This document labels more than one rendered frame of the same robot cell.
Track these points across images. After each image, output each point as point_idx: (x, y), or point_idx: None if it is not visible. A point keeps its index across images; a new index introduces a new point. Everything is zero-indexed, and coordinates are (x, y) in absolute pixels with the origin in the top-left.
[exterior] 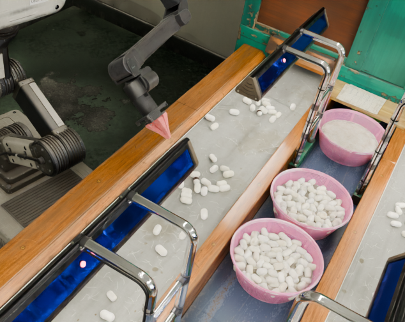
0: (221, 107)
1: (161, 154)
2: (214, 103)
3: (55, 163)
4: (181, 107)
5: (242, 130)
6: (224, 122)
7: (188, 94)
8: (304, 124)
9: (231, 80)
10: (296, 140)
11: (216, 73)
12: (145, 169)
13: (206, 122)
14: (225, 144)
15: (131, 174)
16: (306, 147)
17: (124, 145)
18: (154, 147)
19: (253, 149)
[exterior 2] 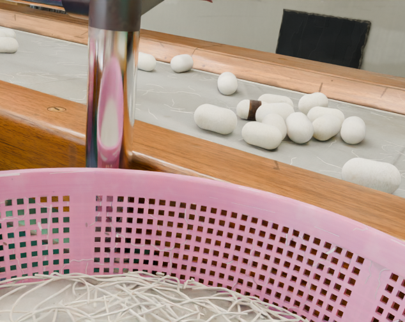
0: (252, 87)
1: (45, 34)
2: (261, 77)
3: (41, 6)
4: (203, 43)
5: (140, 89)
6: (173, 80)
7: (261, 52)
8: (174, 145)
9: None
10: (22, 105)
11: None
12: (3, 25)
13: (169, 68)
14: (66, 68)
15: None
16: (41, 220)
17: (64, 14)
18: (54, 19)
19: (30, 85)
